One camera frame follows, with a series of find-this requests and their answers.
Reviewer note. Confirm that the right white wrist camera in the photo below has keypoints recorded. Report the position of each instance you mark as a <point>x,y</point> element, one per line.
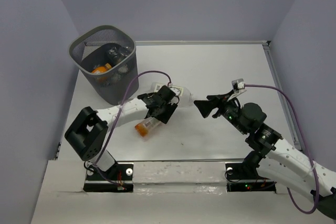
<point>238,86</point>

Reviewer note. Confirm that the green-label clear bottle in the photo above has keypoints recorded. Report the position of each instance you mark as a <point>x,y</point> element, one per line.
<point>113,56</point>

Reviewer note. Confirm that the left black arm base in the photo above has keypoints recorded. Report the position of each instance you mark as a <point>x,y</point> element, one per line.
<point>117,179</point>

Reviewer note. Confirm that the clear jar silver lid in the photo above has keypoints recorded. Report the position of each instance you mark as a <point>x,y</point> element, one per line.
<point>125,51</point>

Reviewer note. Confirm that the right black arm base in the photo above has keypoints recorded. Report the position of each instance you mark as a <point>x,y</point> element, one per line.
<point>239,181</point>

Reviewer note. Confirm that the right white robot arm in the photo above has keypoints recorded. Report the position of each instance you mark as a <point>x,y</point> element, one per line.
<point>272,156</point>

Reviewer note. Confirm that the grey mesh waste bin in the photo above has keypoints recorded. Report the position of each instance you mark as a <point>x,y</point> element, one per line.
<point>88,52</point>

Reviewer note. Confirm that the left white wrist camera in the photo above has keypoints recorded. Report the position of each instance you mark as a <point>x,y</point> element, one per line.
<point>177,90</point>

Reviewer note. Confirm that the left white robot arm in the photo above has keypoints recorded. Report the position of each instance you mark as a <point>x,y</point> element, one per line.
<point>91,130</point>

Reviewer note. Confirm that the red-label Nongfu water bottle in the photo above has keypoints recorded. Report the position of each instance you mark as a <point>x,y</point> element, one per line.
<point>111,80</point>

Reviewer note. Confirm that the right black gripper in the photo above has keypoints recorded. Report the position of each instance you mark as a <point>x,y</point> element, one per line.
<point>219,100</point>

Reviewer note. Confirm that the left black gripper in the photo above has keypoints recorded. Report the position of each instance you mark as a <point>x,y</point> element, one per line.
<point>169,109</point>

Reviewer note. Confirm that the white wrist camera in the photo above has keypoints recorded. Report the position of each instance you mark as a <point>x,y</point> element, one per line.
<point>238,86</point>
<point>177,90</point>

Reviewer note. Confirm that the orange juice bottle white cap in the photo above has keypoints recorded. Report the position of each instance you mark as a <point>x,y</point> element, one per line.
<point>146,126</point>

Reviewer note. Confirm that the large clear beige-label bottle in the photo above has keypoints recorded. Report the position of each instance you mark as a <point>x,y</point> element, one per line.
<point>185,99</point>

